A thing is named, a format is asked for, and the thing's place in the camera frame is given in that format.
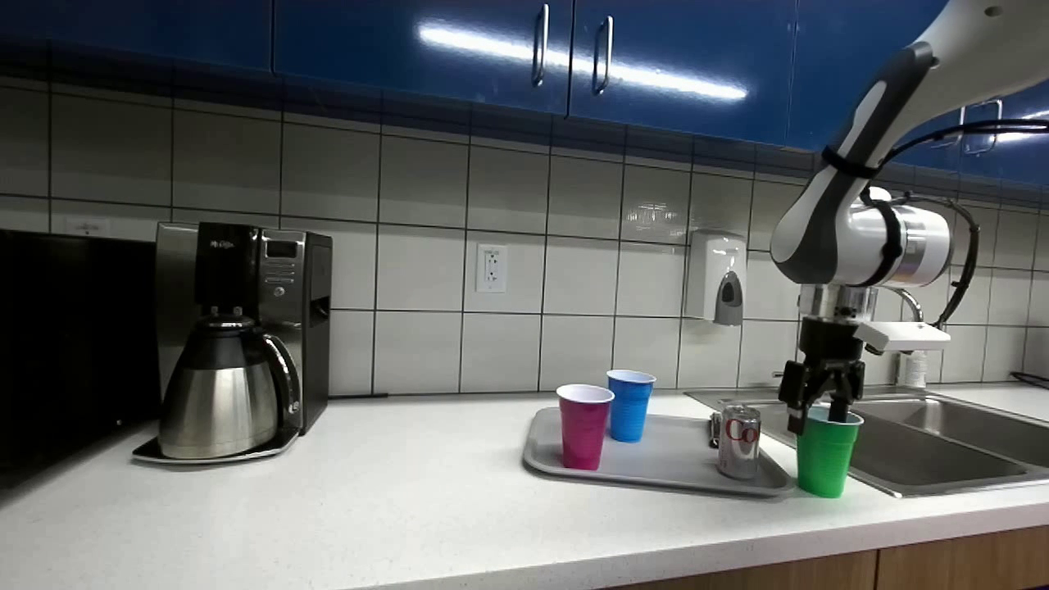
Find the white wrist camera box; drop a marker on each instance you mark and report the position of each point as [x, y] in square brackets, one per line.
[901, 337]

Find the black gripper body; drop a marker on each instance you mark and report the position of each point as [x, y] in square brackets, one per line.
[827, 354]

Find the green plastic cup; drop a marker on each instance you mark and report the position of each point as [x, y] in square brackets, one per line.
[826, 450]

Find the steel coffee carafe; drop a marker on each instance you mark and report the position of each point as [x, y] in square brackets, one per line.
[232, 393]

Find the white wall soap dispenser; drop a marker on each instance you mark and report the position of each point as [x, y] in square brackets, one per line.
[715, 280]

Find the white wall power outlet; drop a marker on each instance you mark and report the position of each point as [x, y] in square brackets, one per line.
[493, 266]

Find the stainless steel double sink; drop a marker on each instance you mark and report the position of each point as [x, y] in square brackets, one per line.
[925, 444]

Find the silver soda can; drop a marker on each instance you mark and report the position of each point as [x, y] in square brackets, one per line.
[737, 438]

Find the purple plastic cup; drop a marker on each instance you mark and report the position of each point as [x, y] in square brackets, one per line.
[585, 410]

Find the stainless steel coffee maker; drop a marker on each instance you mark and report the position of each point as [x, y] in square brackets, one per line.
[280, 280]

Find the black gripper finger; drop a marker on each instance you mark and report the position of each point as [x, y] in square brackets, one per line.
[794, 410]
[840, 401]

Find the blue plastic cup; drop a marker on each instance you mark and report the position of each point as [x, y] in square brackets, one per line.
[631, 406]

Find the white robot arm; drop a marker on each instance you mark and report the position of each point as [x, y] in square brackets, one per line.
[847, 235]

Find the black microwave oven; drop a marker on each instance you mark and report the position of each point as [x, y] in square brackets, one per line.
[78, 347]

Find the grey plastic tray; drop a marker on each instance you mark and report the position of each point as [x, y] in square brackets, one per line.
[673, 455]

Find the blue upper cabinets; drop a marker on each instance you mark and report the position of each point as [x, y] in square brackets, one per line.
[748, 71]

